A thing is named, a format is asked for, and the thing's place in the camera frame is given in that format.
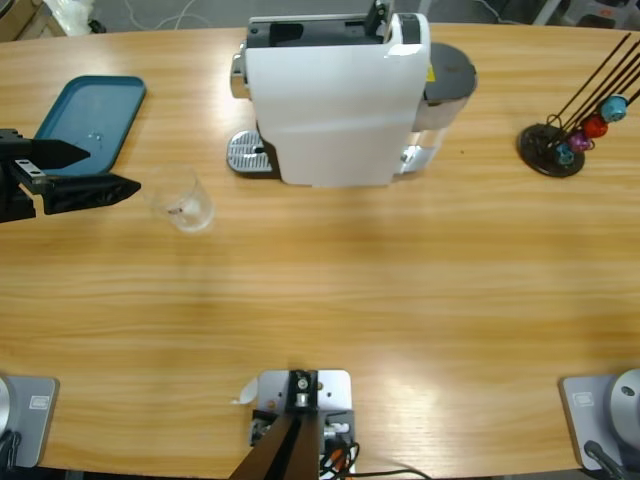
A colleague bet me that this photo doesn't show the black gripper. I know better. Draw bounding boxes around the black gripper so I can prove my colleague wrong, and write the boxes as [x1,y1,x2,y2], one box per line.
[0,128,143,224]

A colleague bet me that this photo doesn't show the clear glass cup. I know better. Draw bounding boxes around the clear glass cup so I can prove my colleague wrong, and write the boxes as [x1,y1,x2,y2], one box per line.
[143,163,217,234]

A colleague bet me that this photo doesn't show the white capsule coffee machine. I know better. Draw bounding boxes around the white capsule coffee machine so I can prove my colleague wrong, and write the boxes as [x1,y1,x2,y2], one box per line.
[226,0,479,190]

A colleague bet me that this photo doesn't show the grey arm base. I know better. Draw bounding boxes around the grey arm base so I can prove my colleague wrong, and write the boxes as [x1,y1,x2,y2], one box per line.
[0,374,61,469]
[558,368,640,471]

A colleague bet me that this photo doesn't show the red coffee capsule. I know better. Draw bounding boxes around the red coffee capsule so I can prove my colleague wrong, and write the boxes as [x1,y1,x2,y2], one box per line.
[581,114,610,139]

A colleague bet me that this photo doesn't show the teal coffee capsule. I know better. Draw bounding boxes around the teal coffee capsule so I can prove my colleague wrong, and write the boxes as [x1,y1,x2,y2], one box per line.
[599,94,629,123]

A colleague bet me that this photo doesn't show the teal plastic tray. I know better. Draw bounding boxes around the teal plastic tray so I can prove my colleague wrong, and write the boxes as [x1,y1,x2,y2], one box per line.
[32,74,149,177]

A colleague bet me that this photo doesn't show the white plastic bag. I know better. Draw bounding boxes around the white plastic bag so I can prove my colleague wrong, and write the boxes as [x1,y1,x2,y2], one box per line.
[42,0,96,36]

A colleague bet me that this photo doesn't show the brown cardboard box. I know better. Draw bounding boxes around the brown cardboard box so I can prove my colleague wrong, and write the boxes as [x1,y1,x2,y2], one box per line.
[0,0,49,44]

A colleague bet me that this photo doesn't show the white paper tag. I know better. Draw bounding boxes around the white paper tag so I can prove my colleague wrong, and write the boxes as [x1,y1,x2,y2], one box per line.
[229,377,260,406]

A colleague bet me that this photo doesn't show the black capsule stand with rods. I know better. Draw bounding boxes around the black capsule stand with rods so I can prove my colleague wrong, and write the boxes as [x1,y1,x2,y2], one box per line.
[517,32,640,179]

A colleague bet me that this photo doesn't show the white floor cable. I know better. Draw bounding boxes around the white floor cable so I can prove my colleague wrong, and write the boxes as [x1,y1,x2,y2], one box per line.
[122,0,236,32]

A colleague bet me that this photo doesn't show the black cable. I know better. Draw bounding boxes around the black cable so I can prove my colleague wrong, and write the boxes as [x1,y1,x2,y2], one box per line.
[0,429,24,471]
[583,439,626,480]
[319,439,431,480]

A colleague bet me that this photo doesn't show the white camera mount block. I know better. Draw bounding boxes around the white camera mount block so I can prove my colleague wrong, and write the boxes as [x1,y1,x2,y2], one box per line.
[249,368,357,476]

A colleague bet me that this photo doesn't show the dark camera post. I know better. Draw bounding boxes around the dark camera post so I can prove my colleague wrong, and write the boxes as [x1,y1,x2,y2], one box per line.
[232,369,321,480]

